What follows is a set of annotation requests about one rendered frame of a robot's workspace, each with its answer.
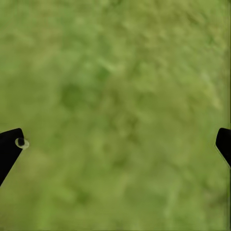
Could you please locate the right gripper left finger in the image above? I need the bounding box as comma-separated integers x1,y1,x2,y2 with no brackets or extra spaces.
0,128,29,186

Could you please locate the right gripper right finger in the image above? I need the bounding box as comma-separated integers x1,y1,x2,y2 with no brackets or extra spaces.
216,128,231,166

